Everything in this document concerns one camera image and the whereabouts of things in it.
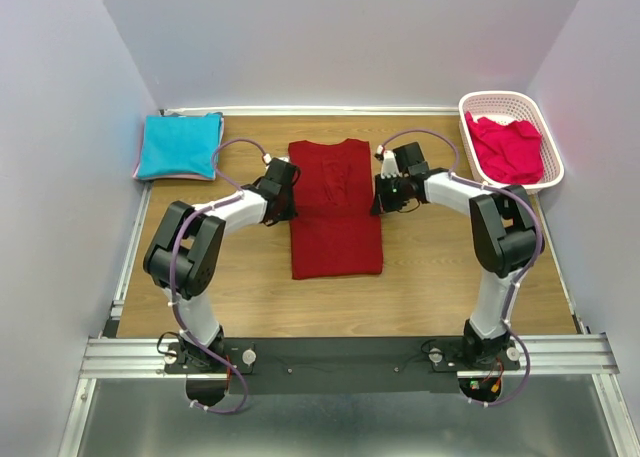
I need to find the dark red t-shirt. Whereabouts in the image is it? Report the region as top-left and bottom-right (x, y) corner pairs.
(288, 139), (384, 280)

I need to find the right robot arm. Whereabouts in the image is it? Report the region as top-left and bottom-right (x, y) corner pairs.
(371, 142), (544, 369)

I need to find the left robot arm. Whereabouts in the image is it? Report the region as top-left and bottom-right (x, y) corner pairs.
(143, 158), (301, 372)

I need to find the folded cyan t-shirt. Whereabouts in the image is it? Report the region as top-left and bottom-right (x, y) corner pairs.
(138, 113), (224, 169)

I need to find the magenta t-shirt in basket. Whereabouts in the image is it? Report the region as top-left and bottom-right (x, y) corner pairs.
(465, 112), (544, 185)

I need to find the pink plastic laundry basket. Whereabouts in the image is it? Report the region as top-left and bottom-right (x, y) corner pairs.
(458, 90), (564, 194)

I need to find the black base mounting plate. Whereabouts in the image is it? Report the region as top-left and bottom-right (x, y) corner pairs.
(156, 336), (524, 400)

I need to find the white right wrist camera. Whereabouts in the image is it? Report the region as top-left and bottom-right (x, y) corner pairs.
(374, 145), (402, 179)

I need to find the aluminium table edge rail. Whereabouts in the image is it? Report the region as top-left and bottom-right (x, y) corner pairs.
(159, 105), (458, 117)

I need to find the front aluminium rail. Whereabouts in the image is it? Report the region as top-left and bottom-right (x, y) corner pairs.
(79, 334), (619, 379)

